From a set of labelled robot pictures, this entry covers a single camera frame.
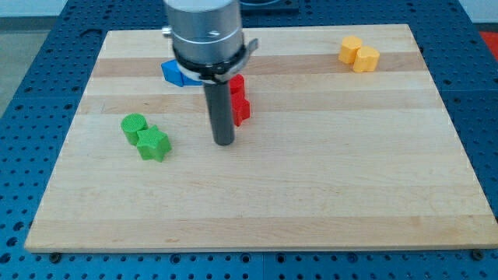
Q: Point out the yellow heart block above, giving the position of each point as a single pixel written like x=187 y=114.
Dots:
x=366 y=59

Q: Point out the yellow hexagon block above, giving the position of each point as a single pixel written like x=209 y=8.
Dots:
x=349 y=47

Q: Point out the wooden board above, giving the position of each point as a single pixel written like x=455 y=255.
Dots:
x=330 y=159

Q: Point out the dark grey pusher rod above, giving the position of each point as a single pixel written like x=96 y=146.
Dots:
x=218 y=101

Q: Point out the red cylinder block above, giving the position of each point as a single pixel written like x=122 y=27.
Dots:
x=237 y=85

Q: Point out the green cylinder block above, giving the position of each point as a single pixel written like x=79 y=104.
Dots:
x=131 y=125

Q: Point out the blue block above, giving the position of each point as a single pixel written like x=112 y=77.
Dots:
x=172 y=74

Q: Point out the red star block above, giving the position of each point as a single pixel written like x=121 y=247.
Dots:
x=241 y=108

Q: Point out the green star block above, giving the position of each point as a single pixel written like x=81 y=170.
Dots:
x=153 y=144

